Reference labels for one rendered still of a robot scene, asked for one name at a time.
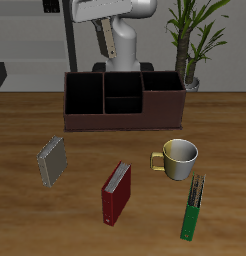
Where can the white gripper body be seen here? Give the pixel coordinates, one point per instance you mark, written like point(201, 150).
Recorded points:
point(101, 9)

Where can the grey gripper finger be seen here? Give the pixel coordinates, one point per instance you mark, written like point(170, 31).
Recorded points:
point(110, 40)
point(100, 36)

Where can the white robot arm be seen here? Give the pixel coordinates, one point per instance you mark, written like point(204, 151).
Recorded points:
point(125, 43)

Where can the dark brown desk caddy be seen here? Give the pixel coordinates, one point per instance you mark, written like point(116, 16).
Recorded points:
point(161, 110)

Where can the yellowish grey book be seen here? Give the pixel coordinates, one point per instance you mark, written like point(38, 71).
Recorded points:
point(55, 161)

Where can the red book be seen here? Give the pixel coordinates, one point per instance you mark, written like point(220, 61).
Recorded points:
point(120, 196)

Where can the green book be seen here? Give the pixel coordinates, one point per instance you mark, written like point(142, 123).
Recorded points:
point(191, 218)

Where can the green pot plant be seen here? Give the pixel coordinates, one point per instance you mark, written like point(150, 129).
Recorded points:
point(183, 50)

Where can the yellow and white mug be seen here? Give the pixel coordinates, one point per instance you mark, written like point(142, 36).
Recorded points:
point(180, 163)

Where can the black vertical post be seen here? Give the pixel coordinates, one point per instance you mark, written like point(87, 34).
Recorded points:
point(70, 36)

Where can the small black wall box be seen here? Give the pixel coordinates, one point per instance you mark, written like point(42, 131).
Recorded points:
point(51, 6)

